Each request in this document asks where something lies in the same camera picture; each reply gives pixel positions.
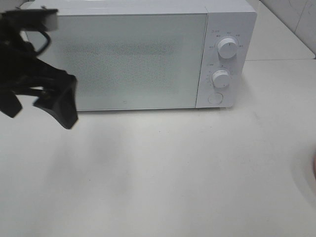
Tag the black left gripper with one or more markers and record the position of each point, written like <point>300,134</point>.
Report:
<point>59,87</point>

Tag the pink round plate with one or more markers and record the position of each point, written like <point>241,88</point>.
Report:
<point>314,165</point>

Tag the white microwave door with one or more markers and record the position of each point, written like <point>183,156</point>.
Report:
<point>130,61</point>

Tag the upper white power knob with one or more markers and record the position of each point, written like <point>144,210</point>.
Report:
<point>227,47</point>

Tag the white microwave oven body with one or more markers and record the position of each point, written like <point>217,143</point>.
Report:
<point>234,18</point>

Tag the round door release button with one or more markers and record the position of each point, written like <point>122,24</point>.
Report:
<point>215,98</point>

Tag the white timer knob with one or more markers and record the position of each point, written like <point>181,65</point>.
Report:
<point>220,78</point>

